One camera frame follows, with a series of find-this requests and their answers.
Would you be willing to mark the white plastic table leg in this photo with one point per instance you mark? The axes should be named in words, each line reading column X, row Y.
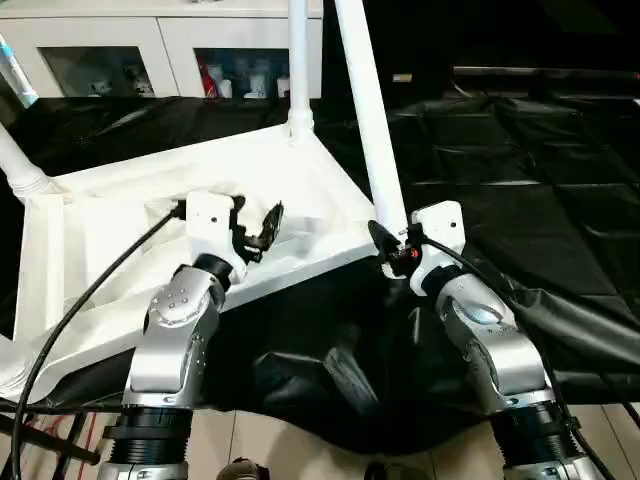
column 20, row 170
column 299, row 60
column 372, row 110

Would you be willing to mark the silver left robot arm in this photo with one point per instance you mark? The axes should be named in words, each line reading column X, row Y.
column 175, row 330

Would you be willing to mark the red carton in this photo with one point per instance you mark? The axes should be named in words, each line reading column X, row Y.
column 206, row 78

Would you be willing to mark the black plastic mat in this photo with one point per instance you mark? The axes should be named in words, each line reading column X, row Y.
column 540, row 200

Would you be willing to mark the black cabinet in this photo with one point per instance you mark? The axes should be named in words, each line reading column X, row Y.
column 400, row 40

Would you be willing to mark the white cabinet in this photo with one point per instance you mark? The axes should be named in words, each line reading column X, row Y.
column 130, row 35

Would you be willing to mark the black metal stand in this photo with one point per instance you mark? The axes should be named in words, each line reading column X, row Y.
column 40, row 440

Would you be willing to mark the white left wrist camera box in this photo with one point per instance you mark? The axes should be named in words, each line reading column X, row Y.
column 212, row 225

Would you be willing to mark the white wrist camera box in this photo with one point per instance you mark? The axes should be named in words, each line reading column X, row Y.
column 212, row 225
column 438, row 235

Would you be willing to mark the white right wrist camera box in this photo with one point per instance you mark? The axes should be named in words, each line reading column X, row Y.
column 438, row 235

